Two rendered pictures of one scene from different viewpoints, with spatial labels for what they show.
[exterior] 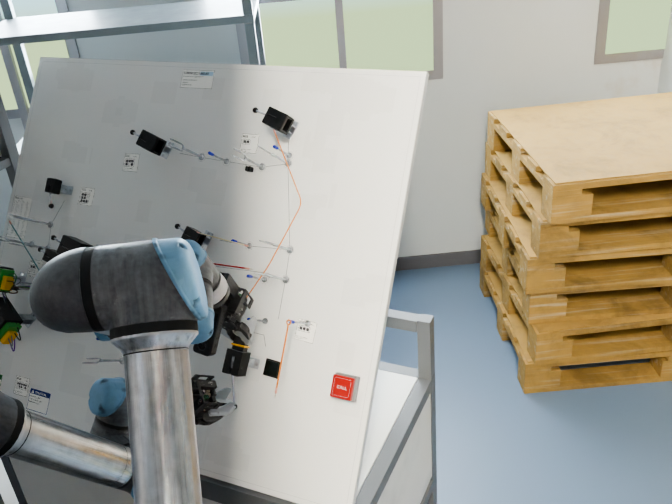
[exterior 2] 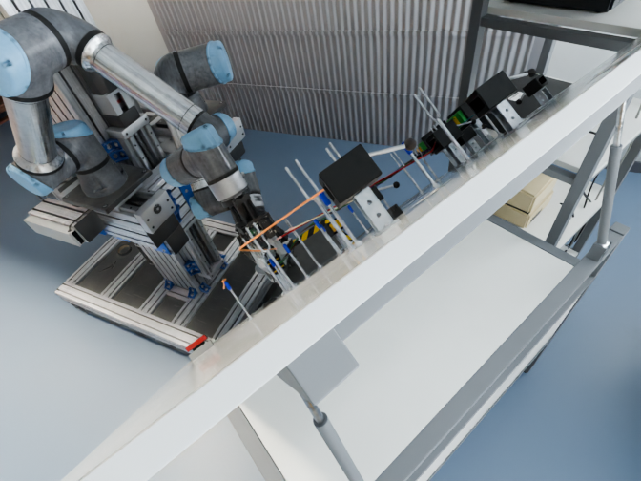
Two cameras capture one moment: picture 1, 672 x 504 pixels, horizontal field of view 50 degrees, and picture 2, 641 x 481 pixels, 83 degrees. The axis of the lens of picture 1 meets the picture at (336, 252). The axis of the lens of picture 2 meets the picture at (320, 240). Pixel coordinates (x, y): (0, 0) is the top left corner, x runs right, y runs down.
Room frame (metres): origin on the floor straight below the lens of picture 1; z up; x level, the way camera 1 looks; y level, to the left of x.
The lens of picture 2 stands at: (1.79, -0.18, 1.86)
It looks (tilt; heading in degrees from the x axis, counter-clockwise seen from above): 47 degrees down; 123
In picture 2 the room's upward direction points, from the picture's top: 12 degrees counter-clockwise
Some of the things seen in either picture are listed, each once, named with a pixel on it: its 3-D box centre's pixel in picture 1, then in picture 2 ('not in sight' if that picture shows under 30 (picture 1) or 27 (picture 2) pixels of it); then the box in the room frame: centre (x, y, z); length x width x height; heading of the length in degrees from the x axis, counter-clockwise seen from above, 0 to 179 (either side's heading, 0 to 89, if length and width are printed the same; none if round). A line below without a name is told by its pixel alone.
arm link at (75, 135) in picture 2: not in sight; (74, 143); (0.58, 0.37, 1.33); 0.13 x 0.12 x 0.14; 93
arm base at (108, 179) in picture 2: not in sight; (97, 172); (0.58, 0.38, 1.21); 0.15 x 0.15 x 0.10
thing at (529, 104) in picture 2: not in sight; (537, 108); (1.90, 1.26, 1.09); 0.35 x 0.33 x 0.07; 64
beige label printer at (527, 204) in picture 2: not in sight; (508, 185); (1.88, 1.21, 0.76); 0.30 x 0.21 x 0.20; 157
